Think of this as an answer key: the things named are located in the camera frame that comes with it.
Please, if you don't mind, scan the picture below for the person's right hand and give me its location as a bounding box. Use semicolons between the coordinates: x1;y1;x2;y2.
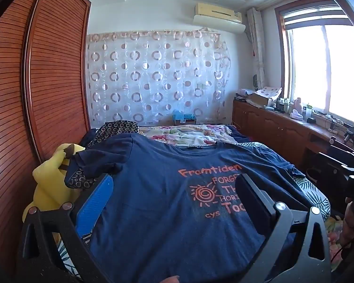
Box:
341;197;354;248

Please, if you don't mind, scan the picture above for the sheer circle-patterned curtain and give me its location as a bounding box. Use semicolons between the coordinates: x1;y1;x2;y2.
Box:
87;29;232;126

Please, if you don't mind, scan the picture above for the white window curtain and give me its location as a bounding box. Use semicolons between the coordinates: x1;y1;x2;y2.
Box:
246;7;266;90

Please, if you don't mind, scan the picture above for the wooden slatted wardrobe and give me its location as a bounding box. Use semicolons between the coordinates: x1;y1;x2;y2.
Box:
0;0;92;272

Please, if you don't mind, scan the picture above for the dark circle-patterned cloth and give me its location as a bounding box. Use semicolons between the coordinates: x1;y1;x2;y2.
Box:
65;120;140;189

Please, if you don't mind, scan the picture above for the leaf print sheet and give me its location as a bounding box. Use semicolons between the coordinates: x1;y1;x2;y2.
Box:
242;141;331;216

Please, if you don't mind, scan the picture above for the navy t-shirt with orange print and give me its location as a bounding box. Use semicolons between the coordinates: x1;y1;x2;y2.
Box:
64;133;313;283

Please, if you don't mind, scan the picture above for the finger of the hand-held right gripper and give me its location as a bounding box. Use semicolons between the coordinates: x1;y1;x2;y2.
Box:
318;152;354;180

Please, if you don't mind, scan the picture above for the window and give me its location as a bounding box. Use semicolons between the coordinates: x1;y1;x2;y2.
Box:
274;0;354;127

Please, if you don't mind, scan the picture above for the navy blanket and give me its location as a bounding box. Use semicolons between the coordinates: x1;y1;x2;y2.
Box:
227;125;254;142

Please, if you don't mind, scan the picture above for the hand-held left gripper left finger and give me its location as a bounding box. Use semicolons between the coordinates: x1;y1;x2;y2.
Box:
16;173;114;283

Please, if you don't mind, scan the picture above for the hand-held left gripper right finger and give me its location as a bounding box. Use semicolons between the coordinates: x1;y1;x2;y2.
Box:
234;173;332;283

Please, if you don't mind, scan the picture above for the yellow plush toy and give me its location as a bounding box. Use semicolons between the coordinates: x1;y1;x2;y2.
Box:
22;143;86;221

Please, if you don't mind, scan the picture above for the cardboard box with floral paper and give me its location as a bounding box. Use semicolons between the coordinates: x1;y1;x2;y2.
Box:
249;87;284;108

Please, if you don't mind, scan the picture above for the small blue box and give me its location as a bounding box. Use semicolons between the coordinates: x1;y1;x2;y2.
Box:
173;110;197;124

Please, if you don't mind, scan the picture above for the long wooden cabinet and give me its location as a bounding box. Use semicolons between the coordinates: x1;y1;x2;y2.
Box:
232;97;354;183

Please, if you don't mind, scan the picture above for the wall air conditioner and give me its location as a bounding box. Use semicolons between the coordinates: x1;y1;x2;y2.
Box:
193;2;246;33

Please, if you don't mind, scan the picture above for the floral blanket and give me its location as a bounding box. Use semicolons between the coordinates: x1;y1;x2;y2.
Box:
139;124;233;148

